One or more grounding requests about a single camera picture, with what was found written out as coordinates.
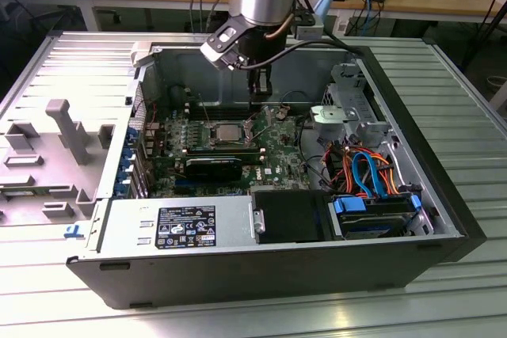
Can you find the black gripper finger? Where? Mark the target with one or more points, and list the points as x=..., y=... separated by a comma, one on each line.
x=252, y=82
x=265, y=98

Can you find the thin metal locking lever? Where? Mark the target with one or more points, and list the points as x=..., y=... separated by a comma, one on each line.
x=265, y=133
x=205, y=110

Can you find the silver CPU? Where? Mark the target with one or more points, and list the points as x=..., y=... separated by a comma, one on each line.
x=227, y=132

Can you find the CPU socket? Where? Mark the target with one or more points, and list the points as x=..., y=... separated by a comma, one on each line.
x=212, y=132

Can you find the coin battery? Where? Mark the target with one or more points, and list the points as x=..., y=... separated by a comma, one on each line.
x=282, y=112

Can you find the green motherboard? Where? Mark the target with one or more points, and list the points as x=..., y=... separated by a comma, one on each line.
x=277, y=156

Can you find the black graphics card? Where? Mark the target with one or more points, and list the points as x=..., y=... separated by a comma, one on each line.
x=214, y=169

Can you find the pale gray case latch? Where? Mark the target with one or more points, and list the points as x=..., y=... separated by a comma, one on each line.
x=140, y=53

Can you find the silver metal latch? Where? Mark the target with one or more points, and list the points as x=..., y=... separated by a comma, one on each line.
x=259, y=221

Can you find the hard disk in blue carrier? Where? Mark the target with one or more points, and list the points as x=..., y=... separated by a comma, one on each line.
x=348, y=206

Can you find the black PC case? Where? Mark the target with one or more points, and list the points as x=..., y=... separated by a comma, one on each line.
x=237, y=274

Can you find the silver power supply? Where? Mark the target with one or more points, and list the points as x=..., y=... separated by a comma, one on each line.
x=126, y=227

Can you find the gray parts rack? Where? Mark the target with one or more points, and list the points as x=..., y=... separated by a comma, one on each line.
x=39, y=164

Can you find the small blue plastic clip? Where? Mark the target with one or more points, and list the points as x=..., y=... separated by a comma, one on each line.
x=73, y=231

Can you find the green RAM stick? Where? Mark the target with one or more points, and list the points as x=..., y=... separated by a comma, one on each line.
x=20, y=193

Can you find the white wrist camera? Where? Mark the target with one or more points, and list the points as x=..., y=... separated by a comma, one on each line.
x=212, y=53

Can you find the silver metal bracket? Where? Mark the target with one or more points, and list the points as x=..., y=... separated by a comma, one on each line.
x=328, y=116

